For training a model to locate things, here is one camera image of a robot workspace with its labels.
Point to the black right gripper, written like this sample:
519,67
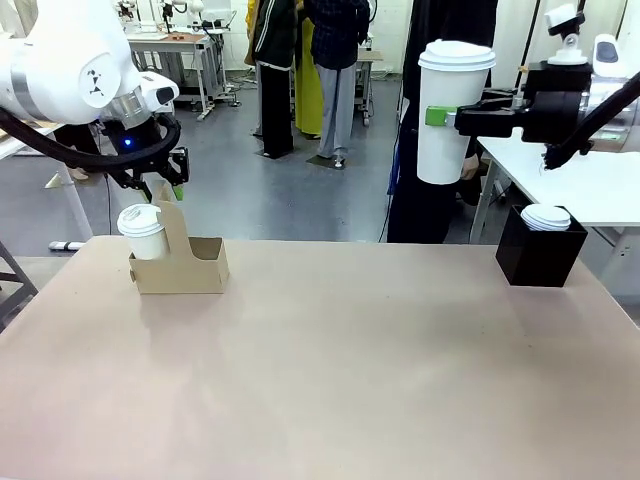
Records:
555,105

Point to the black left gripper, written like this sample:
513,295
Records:
142,145

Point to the small white lidded paper cup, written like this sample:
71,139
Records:
142,235

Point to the tall white lidded paper cup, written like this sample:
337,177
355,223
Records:
445,150

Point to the brown cardboard cup carrier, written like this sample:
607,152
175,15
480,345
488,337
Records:
185,275

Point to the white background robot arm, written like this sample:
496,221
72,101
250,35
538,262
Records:
192,6

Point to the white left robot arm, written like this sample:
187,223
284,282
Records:
60,55

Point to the stack of white cup lids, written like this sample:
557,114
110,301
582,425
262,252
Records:
546,217

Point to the person's left hand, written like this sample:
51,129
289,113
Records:
470,167

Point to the white side table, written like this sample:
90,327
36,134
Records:
590,180

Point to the person in dark green jacket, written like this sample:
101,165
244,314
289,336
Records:
275,75

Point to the black square box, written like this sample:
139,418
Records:
540,260

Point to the person in plaid shirt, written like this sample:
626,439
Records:
335,50

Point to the person in yellow clothes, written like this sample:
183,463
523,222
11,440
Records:
307,90

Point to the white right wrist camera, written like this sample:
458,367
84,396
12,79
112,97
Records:
565,30

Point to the white table with grey frame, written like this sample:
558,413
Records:
170,42

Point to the grey metal frame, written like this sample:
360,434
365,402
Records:
17,290

